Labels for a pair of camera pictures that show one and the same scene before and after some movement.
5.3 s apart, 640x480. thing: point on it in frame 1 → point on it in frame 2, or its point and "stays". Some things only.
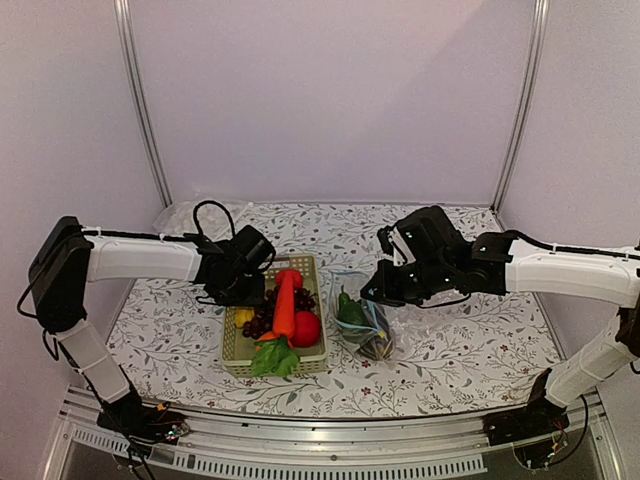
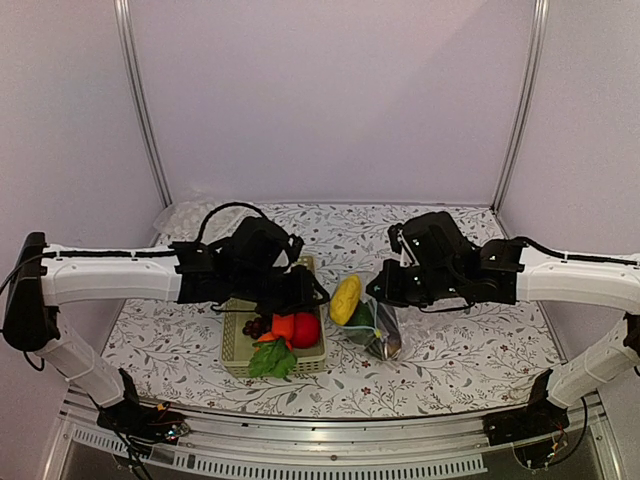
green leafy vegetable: (274, 356) stays
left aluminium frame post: (134, 86) stays
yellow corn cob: (243, 315) → (345, 298)
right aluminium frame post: (541, 17) stays
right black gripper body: (431, 277) stays
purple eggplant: (378, 348) → (389, 327)
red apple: (307, 328) stays
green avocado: (351, 311) → (361, 324)
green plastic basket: (236, 347) stays
